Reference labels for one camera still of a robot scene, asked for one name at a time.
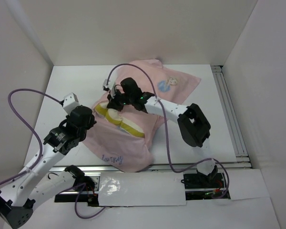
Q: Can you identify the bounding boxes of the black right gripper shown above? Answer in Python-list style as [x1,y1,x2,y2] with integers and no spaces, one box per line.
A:
[108,87,134,111]

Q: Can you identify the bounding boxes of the cream quilted pillow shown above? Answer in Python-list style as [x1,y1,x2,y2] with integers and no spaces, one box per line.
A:
[94,102,145,138]

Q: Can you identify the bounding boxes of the pink printed pillowcase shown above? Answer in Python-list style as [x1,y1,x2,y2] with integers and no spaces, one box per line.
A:
[83,59,201,167]

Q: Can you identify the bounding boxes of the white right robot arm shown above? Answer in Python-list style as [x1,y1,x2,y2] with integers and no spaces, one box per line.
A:
[103,77,218,187]

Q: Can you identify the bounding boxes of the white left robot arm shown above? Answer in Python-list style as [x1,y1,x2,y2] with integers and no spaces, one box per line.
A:
[0,105,96,229]

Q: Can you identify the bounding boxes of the white cover sheet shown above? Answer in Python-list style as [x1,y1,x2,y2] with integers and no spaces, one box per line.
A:
[98,172,186,207]

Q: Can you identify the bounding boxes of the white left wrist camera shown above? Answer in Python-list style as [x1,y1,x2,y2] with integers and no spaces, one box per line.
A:
[62,93,80,115]

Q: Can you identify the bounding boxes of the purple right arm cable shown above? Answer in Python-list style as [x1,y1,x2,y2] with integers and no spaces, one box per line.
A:
[107,62,230,199]

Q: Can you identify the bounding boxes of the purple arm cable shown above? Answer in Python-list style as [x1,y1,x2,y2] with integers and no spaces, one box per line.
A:
[0,88,108,219]
[107,62,230,199]

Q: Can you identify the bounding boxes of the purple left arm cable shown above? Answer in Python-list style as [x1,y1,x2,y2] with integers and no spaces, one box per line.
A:
[0,88,108,219]

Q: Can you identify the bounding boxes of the aluminium front rail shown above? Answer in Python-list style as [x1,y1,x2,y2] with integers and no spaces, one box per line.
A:
[47,163,229,203]

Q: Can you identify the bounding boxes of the aluminium frame rails right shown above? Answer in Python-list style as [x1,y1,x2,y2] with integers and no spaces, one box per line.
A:
[211,65,253,169]

